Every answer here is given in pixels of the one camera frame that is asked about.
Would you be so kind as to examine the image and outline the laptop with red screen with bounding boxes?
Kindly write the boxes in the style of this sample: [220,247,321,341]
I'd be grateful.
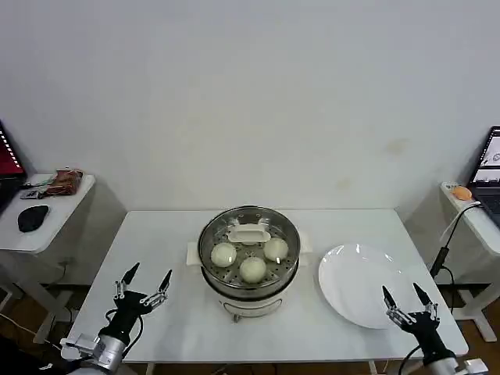
[0,118,28,218]

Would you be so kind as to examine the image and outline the white floor cable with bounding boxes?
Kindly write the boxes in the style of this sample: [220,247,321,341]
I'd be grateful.
[0,311,63,348]

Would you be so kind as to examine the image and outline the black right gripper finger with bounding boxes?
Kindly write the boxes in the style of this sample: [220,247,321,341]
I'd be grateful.
[412,282,441,322]
[381,285,416,326]

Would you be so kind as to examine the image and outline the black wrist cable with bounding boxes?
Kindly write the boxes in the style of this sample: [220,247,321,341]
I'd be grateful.
[104,307,145,357]
[397,345,423,375]

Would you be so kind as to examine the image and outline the white side desk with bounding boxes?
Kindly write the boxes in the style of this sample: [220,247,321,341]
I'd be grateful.
[0,173,97,345]
[440,181,500,343]

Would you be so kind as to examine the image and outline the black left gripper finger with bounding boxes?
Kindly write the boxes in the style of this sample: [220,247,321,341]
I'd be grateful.
[139,269,173,307]
[113,262,141,301]

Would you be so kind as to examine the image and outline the white table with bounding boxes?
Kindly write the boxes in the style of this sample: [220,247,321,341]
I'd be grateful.
[61,209,471,366]

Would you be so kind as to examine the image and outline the white plate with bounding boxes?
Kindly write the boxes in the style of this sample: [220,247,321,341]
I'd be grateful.
[318,244,416,330]

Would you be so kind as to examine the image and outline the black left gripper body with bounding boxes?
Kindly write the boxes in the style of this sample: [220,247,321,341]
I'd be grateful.
[98,290,154,341]

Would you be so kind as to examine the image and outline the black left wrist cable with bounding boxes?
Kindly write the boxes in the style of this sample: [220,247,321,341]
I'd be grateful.
[104,307,145,357]

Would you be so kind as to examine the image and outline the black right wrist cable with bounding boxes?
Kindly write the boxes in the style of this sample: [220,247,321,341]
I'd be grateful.
[397,345,423,375]

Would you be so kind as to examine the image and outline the white steamed bun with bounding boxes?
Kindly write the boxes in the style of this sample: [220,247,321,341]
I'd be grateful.
[238,257,268,284]
[210,242,238,268]
[263,237,291,262]

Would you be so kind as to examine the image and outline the steel steamer basket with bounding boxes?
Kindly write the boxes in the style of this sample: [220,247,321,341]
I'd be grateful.
[197,205,302,291]

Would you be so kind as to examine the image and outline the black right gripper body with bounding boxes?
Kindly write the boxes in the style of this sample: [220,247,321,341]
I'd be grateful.
[402,310,457,365]

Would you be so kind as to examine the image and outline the black cable with adapter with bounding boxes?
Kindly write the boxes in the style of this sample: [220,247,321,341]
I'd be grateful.
[429,201,484,310]

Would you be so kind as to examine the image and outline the black computer mouse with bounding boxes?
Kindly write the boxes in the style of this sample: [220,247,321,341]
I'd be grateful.
[17,204,51,234]

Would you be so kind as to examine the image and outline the laptop with white screen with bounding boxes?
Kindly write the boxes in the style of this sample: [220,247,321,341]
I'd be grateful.
[466,125,500,215]

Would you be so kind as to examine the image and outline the glass lid with white handle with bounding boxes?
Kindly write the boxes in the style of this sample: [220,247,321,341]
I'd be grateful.
[198,205,302,277]

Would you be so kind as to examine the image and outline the brown snack packet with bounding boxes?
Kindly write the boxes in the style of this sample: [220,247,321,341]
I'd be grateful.
[45,168,84,196]

